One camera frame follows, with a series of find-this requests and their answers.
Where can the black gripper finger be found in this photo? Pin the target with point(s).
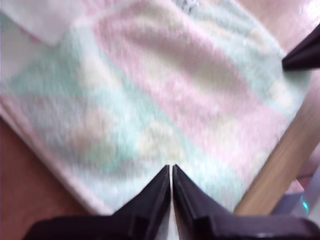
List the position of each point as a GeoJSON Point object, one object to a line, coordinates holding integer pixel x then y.
{"type": "Point", "coordinates": [150, 200]}
{"type": "Point", "coordinates": [305, 57]}
{"type": "Point", "coordinates": [192, 200]}

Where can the pastel green pink tea towel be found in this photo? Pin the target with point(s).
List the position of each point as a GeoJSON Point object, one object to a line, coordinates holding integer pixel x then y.
{"type": "Point", "coordinates": [150, 87]}

